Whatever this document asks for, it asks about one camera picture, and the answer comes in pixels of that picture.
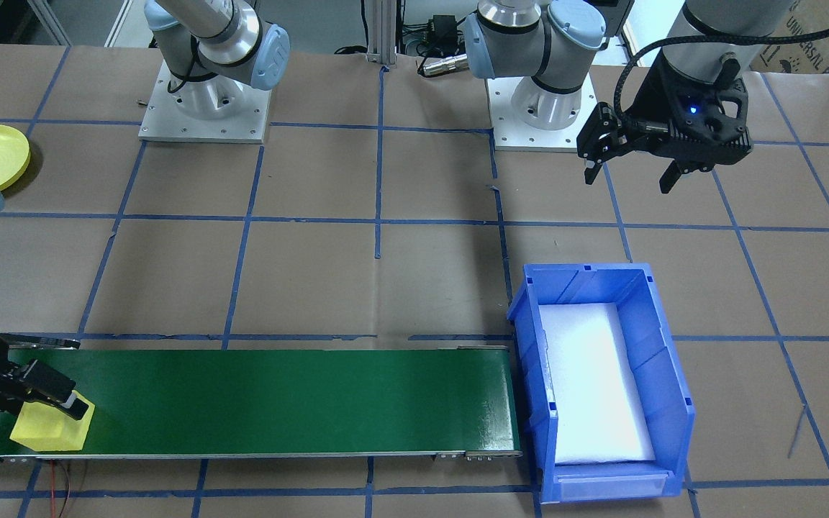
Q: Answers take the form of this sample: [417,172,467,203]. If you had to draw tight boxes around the red and black wires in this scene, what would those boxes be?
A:
[47,459,88,518]

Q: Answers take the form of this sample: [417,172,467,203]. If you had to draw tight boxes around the blue plastic storage bin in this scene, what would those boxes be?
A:
[507,263,696,504]

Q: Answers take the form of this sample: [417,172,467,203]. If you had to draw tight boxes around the metal cylinder connector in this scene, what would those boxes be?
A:
[418,54,469,78]

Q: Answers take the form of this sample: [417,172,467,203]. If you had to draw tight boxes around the white foam pad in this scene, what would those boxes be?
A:
[538,302,656,465]

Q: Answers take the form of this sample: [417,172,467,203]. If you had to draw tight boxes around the white square base plate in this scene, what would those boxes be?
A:
[138,59,273,145]
[486,72,597,153]

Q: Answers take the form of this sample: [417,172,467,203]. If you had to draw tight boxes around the yellow foam block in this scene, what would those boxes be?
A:
[10,392,96,453]

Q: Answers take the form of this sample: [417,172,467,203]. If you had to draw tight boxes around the black power brick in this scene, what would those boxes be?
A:
[425,14,462,47]

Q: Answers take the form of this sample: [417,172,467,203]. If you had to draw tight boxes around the green conveyor belt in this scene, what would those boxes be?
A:
[0,344,523,463]

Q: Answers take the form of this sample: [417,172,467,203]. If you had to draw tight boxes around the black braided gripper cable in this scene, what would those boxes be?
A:
[615,0,829,134]

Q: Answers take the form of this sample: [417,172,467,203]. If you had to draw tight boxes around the brown cardboard box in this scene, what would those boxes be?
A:
[749,0,829,76]

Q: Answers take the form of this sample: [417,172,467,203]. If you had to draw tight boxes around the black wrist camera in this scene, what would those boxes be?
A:
[702,76,755,155]

